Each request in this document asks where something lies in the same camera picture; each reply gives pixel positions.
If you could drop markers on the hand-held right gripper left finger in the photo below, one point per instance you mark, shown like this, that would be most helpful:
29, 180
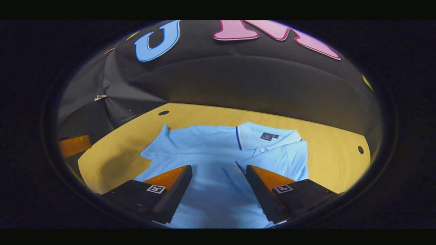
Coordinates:
173, 197

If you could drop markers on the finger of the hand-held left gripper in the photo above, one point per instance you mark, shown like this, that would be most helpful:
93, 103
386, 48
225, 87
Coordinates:
75, 145

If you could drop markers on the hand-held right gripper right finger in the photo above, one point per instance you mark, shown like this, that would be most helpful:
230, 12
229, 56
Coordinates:
262, 197

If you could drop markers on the light blue T-shirt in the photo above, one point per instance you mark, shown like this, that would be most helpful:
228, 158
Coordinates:
204, 146

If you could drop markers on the white cloth clip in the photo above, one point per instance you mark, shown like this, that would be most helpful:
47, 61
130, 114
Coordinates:
100, 97

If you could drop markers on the copper cloth clip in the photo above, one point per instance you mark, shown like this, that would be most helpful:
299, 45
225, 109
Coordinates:
109, 50

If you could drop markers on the black backdrop cloth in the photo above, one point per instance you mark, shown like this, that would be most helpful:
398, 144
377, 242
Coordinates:
238, 78

